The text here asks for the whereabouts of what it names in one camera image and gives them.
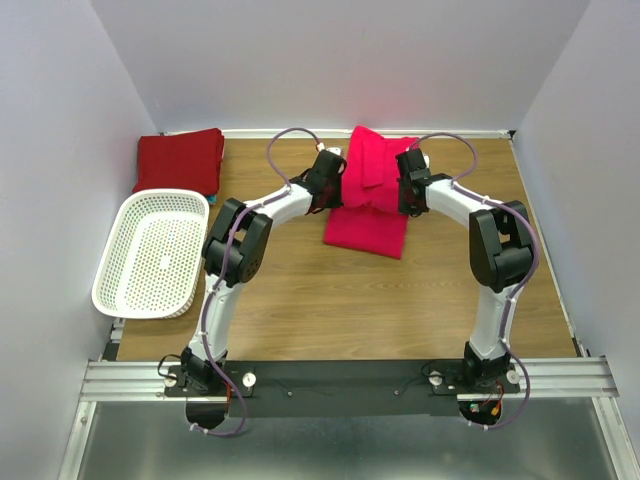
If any pink red t shirt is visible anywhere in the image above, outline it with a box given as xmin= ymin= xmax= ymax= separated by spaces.
xmin=324 ymin=126 xmax=415 ymax=259

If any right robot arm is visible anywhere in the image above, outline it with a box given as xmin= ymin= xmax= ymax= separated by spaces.
xmin=396 ymin=148 xmax=540 ymax=389

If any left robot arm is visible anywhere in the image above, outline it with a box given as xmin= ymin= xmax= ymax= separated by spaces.
xmin=180 ymin=149 xmax=347 ymax=391

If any folded dark red shirt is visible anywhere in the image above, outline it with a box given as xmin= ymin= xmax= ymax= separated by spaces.
xmin=132 ymin=128 xmax=225 ymax=197

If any white plastic laundry basket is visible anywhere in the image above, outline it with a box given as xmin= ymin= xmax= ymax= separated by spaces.
xmin=91 ymin=189 xmax=210 ymax=319

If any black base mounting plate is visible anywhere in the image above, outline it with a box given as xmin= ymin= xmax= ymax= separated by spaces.
xmin=159 ymin=359 xmax=524 ymax=428

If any aluminium frame rail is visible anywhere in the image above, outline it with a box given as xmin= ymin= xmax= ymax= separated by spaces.
xmin=59 ymin=357 xmax=639 ymax=479

